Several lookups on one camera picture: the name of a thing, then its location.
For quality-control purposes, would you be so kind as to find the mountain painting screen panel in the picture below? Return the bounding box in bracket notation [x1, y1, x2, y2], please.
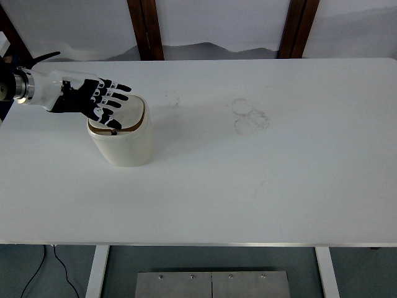
[305, 0, 397, 60]
[0, 0, 142, 63]
[154, 0, 292, 61]

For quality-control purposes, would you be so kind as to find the white metal table leg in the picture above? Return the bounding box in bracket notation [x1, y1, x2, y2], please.
[84, 245, 110, 298]
[314, 246, 341, 298]

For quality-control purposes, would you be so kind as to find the dark wooden screen post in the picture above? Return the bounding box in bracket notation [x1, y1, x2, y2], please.
[141, 0, 165, 61]
[127, 0, 150, 61]
[290, 0, 321, 59]
[277, 0, 307, 60]
[0, 5, 34, 65]

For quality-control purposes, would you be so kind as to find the grey metal plate with screws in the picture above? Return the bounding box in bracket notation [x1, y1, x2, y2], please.
[134, 271, 291, 298]

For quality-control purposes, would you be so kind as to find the black floor cable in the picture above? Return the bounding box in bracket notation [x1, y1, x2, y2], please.
[19, 245, 47, 298]
[52, 245, 81, 298]

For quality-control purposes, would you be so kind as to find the white box object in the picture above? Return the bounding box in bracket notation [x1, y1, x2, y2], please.
[0, 32, 11, 57]

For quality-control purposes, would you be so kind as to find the cream plastic trash bin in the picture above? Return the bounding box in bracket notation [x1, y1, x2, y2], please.
[86, 93, 156, 168]

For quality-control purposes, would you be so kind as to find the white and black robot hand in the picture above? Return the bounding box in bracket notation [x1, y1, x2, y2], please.
[30, 69, 132, 131]

